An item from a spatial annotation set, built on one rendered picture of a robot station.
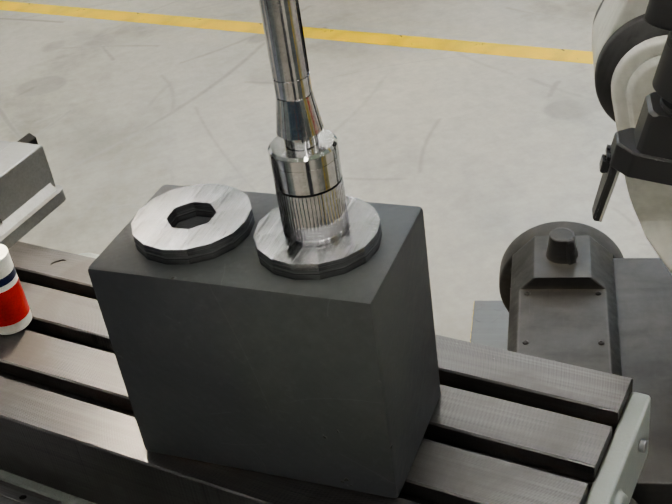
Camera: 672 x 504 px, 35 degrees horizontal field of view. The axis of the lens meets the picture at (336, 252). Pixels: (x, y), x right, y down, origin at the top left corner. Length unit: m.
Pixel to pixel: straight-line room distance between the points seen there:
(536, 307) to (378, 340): 0.83
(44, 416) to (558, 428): 0.44
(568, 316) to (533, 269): 0.10
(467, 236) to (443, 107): 0.73
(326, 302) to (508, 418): 0.23
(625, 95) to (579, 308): 0.45
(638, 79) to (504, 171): 1.87
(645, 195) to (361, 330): 0.60
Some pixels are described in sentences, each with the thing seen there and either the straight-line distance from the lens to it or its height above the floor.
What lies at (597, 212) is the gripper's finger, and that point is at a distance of 1.02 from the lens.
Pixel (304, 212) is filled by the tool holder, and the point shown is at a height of 1.16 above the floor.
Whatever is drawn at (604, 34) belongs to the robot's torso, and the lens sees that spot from 1.18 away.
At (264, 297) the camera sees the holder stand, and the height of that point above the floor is 1.11.
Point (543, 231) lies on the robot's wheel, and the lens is 1.66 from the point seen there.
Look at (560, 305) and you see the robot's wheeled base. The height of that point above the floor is 0.59.
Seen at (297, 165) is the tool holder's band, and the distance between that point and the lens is 0.69.
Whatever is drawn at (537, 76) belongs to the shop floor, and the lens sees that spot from 3.50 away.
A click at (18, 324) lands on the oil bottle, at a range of 1.07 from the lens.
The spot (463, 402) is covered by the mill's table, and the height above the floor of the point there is 0.93.
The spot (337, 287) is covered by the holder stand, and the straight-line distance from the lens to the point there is 0.70.
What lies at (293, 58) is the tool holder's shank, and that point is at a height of 1.26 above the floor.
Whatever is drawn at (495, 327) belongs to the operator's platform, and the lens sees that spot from 1.79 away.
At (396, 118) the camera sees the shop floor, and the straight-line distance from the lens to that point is 3.31.
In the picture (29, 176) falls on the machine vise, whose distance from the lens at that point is 1.24.
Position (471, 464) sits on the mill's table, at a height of 0.93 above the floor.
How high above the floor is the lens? 1.53
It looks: 34 degrees down
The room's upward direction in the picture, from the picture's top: 9 degrees counter-clockwise
